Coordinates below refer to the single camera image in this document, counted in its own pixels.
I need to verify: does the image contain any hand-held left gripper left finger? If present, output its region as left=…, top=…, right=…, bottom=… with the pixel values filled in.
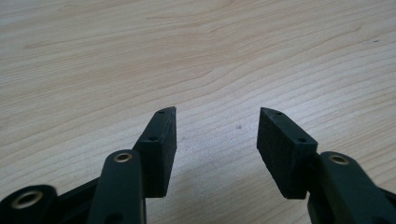
left=133, top=105, right=178, bottom=199

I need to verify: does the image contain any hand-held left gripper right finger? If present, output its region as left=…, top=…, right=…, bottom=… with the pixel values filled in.
left=256, top=106, right=318, bottom=200

